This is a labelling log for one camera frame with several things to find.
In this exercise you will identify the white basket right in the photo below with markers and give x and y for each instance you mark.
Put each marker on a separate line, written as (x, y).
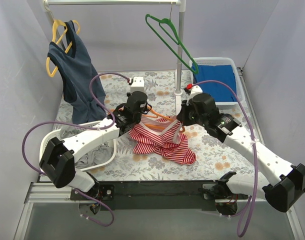
(221, 61)

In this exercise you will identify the floral table mat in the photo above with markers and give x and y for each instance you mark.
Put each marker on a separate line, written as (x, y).
(213, 159)

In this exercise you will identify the white clothes rack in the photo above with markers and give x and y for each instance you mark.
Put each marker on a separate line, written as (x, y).
(178, 92)

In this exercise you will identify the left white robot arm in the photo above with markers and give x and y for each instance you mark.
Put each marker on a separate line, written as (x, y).
(59, 157)

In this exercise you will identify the green hanger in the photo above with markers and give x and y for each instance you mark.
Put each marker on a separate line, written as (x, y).
(170, 30)

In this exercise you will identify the blue folded cloth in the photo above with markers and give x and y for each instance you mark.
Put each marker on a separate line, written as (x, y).
(221, 73)

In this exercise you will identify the yellow hanger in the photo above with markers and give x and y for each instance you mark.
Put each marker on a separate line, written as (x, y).
(59, 23)

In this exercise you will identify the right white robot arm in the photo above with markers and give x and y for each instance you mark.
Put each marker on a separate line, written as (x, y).
(284, 182)

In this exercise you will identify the grey garment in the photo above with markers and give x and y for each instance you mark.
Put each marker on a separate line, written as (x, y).
(100, 156)

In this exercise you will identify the white laundry basket left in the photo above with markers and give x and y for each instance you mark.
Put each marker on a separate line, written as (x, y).
(55, 133)

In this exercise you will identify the orange hanger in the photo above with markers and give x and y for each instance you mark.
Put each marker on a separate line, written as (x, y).
(153, 114)

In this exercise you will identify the red white striped tank top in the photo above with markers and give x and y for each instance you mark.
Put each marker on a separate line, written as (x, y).
(169, 142)

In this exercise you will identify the navy blue tank top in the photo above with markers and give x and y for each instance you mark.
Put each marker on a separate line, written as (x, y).
(77, 71)

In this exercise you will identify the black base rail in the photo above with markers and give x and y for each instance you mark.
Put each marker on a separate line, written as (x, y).
(164, 195)

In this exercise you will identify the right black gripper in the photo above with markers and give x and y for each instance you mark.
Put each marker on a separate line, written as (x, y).
(182, 116)

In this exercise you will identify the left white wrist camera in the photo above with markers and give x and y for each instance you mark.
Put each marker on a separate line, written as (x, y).
(137, 84)

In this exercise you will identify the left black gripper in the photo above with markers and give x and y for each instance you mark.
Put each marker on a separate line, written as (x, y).
(144, 108)

